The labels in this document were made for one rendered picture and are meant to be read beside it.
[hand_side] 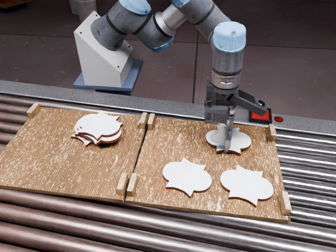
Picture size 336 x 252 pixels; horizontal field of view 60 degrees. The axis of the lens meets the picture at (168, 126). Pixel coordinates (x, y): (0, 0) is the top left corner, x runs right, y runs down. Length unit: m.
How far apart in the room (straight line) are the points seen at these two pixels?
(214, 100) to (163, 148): 0.22
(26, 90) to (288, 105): 2.22
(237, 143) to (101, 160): 0.41
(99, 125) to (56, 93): 0.37
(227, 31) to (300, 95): 2.39
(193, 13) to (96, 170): 0.50
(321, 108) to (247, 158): 2.11
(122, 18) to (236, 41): 0.64
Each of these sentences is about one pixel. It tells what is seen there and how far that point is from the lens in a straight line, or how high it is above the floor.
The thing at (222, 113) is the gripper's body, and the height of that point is 1.07.
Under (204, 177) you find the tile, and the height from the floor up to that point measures 0.95.
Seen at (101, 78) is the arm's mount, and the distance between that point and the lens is 1.30.
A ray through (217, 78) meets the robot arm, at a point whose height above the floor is 1.18.
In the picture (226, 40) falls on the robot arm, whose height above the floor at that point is 1.28.
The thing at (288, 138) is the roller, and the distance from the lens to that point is 1.04.
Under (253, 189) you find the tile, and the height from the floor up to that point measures 0.95.
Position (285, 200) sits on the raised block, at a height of 0.96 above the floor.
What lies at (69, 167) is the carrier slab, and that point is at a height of 0.94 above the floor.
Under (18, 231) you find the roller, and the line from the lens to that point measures 0.82.
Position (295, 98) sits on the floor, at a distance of 2.99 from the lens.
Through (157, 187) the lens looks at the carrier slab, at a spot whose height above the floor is 0.94.
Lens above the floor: 1.56
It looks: 40 degrees down
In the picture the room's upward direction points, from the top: straight up
